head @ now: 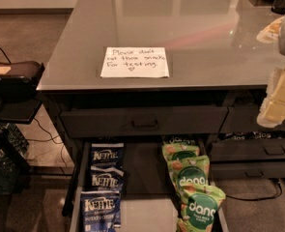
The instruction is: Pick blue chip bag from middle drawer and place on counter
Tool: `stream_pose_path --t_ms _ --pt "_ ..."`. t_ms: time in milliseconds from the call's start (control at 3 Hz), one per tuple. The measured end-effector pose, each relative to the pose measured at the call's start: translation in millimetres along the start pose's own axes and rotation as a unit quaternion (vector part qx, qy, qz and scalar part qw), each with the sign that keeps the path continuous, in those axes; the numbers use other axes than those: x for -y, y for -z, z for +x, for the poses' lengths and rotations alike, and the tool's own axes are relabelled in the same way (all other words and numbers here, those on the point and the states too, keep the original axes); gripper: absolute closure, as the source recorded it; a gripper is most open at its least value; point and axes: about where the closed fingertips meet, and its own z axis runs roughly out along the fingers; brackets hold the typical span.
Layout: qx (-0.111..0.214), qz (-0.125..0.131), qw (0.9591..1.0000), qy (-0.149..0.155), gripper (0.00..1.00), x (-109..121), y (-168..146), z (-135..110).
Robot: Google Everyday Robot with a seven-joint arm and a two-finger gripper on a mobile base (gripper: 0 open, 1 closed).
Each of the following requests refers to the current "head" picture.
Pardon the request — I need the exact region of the black device on side stand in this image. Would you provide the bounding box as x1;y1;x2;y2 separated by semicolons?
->
0;61;44;101

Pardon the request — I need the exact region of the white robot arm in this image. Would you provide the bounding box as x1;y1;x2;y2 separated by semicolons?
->
256;15;285;129

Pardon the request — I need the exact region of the top right drawer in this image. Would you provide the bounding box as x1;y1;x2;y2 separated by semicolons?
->
220;105;285;133

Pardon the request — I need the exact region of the closed top left drawer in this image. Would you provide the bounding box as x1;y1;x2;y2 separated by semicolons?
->
60;106;228;138

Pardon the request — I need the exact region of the black side shelf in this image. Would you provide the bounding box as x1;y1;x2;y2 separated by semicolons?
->
0;99;42;124

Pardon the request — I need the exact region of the back blue Kettle chip bag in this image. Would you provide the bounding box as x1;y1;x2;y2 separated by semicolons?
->
90;143;124;168

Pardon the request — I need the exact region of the black floor cable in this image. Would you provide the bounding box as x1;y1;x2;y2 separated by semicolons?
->
25;117;69;167
225;177;283;202

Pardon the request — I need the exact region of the green dang chip bag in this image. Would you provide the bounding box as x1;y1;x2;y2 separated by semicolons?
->
162;138;200;161
177;183;226;232
167;156;210;189

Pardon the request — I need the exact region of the middle green Dang chip bag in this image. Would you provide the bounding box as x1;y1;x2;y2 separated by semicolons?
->
167;156;210;189

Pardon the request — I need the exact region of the white handwritten paper note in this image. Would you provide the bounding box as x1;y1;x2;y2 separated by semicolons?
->
100;47;170;78

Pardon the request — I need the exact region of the blue kettle chip bag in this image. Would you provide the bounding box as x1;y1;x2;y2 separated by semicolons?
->
90;166;124;191
90;143;124;168
80;190;121;232

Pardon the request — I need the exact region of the black plastic crate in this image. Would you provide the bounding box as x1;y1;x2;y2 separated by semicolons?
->
0;123;29;194

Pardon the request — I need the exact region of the open middle drawer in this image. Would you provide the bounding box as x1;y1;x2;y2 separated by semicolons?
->
68;140;230;232

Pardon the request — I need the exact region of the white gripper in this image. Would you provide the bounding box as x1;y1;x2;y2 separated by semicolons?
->
256;65;285;129

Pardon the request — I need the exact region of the front blue Kettle chip bag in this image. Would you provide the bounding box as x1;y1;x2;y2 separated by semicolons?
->
80;190;121;232

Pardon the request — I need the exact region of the black floor cable left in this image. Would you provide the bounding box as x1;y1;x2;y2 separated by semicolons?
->
25;117;69;167

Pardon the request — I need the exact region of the middle blue Kettle chip bag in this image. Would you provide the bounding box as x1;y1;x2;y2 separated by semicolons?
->
90;166;124;191

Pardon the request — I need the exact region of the back green Dang chip bag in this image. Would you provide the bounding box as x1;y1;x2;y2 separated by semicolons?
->
162;138;200;161

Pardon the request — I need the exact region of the front green Dang chip bag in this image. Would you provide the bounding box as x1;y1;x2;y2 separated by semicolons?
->
177;183;226;232

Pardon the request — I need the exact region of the black floor cable right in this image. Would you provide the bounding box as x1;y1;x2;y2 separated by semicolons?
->
225;177;283;202

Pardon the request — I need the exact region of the right middle drawer with snacks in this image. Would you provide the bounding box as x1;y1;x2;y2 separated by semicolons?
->
210;131;285;162

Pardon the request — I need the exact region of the right bottom drawer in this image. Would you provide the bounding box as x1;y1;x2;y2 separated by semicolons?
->
210;161;285;179

